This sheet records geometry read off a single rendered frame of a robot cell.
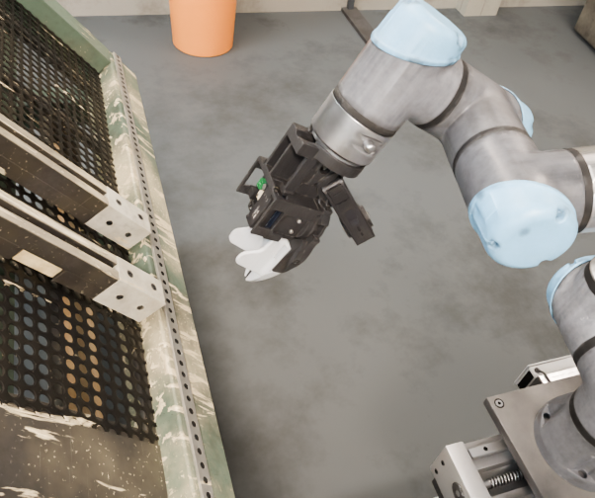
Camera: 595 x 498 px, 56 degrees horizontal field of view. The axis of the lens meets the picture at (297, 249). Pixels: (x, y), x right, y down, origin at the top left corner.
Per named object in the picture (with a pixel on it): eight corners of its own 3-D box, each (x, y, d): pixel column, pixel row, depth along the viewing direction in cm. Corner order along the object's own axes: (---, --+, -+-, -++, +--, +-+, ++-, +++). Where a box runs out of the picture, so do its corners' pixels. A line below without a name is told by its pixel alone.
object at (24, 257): (51, 278, 98) (64, 269, 97) (11, 258, 92) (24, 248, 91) (50, 265, 99) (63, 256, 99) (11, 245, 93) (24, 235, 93)
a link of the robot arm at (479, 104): (500, 207, 58) (421, 164, 53) (470, 140, 65) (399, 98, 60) (564, 154, 53) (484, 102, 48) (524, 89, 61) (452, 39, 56)
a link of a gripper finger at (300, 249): (263, 250, 67) (302, 199, 63) (275, 253, 68) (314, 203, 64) (274, 280, 64) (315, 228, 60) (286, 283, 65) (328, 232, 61)
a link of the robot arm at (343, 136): (376, 104, 61) (406, 150, 56) (350, 136, 63) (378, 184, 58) (322, 78, 56) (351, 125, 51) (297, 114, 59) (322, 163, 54)
